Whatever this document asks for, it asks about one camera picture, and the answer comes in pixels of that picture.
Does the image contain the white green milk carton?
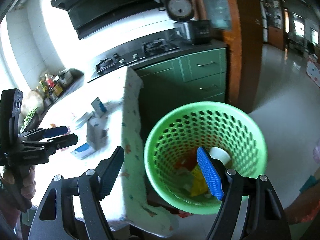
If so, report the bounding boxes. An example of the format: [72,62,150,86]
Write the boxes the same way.
[91,97,107,118]

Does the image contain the person's left hand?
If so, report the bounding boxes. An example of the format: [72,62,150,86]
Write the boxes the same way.
[1,165,36,200]

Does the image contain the white blue paper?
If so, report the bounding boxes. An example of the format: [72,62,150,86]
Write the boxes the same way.
[175,170,194,193]

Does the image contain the green kitchen cabinet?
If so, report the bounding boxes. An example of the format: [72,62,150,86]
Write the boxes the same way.
[136,48,227,138]

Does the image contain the black rice cooker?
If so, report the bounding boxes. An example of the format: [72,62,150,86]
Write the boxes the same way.
[164,0,212,45]

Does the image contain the black white slim box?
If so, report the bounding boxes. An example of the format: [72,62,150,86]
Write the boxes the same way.
[86,115,108,151]

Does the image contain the green plastic waste basket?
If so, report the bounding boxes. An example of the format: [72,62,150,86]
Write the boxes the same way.
[143,101,268,215]

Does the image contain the black gas stove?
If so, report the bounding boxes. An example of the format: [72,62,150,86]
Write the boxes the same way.
[95,38,179,75]

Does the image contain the yellow snack wrapper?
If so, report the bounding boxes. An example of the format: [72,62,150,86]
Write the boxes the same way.
[190,165,208,197]

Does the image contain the white blue milk carton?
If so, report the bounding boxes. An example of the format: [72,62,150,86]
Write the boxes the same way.
[71,142,95,160]

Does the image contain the white paper cup green logo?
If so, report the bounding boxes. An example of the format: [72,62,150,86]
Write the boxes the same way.
[209,147,231,166]

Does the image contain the red snack bag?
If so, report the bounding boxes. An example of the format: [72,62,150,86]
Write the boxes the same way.
[174,152,197,171]

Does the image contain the condiment jars on counter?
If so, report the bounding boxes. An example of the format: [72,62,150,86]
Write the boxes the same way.
[20,69,74,133]

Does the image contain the black range hood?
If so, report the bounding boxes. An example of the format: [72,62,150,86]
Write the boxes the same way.
[51,0,164,40]

